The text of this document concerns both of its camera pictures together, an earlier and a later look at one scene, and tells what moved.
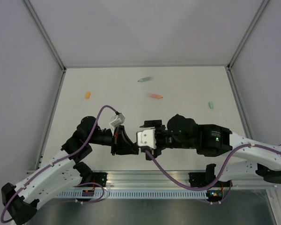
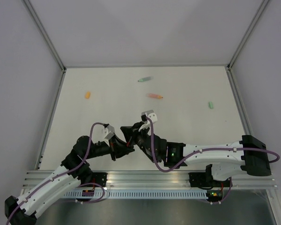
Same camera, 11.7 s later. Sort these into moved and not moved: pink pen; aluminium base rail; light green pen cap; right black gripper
Moved: right black gripper
Not moved: aluminium base rail; pink pen; light green pen cap
